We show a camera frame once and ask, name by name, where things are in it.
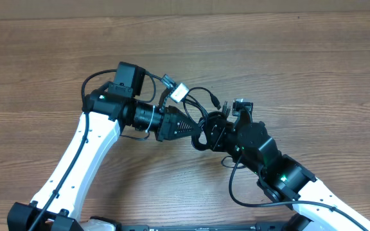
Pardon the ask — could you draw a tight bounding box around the black USB cable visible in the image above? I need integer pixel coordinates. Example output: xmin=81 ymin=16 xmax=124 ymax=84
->
xmin=181 ymin=86 xmax=231 ymax=152

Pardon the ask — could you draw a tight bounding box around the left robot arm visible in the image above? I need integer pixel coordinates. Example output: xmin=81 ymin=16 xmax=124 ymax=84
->
xmin=7 ymin=62 xmax=201 ymax=230

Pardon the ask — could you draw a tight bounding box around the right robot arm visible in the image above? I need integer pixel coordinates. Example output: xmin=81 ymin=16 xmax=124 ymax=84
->
xmin=204 ymin=110 xmax=370 ymax=230

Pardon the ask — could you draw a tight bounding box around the right camera black cable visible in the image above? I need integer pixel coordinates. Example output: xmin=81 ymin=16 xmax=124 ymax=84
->
xmin=220 ymin=144 xmax=370 ymax=231

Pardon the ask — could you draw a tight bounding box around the camera black cable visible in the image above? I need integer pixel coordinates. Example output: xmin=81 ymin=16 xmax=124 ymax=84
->
xmin=220 ymin=144 xmax=370 ymax=231
xmin=27 ymin=69 xmax=177 ymax=231

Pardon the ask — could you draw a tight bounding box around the left camera black cable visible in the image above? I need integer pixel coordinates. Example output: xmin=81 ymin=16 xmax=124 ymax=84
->
xmin=27 ymin=69 xmax=177 ymax=231

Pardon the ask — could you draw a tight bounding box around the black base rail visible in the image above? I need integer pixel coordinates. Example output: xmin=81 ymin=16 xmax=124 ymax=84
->
xmin=82 ymin=216 xmax=314 ymax=231

